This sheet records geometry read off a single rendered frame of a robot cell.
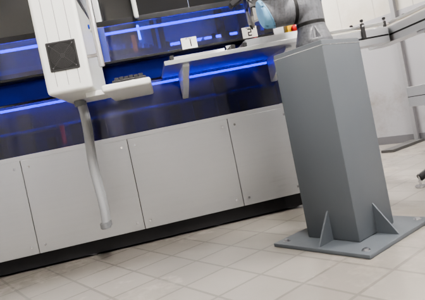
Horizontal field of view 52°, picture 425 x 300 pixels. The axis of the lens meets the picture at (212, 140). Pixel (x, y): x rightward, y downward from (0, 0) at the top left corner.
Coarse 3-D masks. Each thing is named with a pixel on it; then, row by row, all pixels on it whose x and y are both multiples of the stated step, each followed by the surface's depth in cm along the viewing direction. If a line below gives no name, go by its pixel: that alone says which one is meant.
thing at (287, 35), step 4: (288, 32) 203; (292, 32) 204; (296, 32) 204; (268, 36) 202; (272, 36) 202; (276, 36) 203; (280, 36) 203; (284, 36) 203; (288, 36) 203; (292, 36) 204; (296, 36) 204; (248, 40) 201; (252, 40) 201; (256, 40) 201; (260, 40) 202; (264, 40) 202; (268, 40) 202; (272, 40) 202; (276, 40) 203; (280, 40) 203; (248, 44) 201; (252, 44) 201; (256, 44) 201
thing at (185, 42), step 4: (184, 40) 234; (188, 40) 234; (192, 40) 235; (196, 40) 235; (184, 44) 234; (188, 44) 234; (192, 44) 235; (196, 44) 235; (184, 48) 234; (188, 48) 234
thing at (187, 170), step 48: (96, 144) 228; (144, 144) 231; (192, 144) 235; (240, 144) 239; (288, 144) 242; (0, 192) 221; (48, 192) 224; (144, 192) 231; (192, 192) 235; (240, 192) 239; (288, 192) 243; (0, 240) 221; (48, 240) 225; (96, 240) 228
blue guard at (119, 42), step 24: (120, 24) 229; (144, 24) 231; (168, 24) 233; (192, 24) 235; (216, 24) 237; (240, 24) 238; (0, 48) 221; (24, 48) 223; (120, 48) 229; (144, 48) 231; (168, 48) 233; (0, 72) 221; (24, 72) 223
